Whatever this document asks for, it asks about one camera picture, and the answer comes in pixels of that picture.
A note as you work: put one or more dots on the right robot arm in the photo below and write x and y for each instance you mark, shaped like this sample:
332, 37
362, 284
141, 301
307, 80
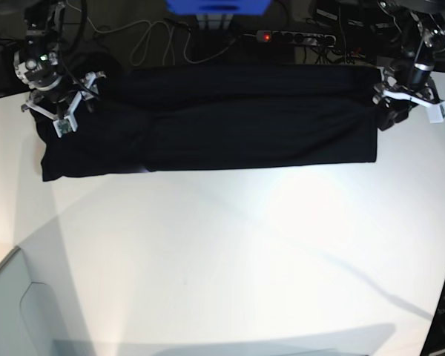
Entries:
40, 63

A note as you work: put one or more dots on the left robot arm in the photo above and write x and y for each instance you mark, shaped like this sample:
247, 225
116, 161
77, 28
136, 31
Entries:
421, 27

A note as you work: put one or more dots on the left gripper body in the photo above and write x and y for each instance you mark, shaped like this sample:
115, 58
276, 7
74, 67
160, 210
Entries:
409, 76

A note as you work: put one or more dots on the blue plastic box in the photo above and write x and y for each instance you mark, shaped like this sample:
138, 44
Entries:
238, 7

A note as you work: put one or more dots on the black power strip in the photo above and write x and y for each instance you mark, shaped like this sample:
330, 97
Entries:
282, 37

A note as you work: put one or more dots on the black T-shirt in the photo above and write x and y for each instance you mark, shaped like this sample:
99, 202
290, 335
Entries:
219, 117

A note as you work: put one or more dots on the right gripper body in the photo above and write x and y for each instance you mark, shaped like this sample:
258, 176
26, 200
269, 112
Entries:
55, 92

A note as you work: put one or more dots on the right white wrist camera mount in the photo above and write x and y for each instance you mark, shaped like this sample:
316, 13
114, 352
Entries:
62, 117

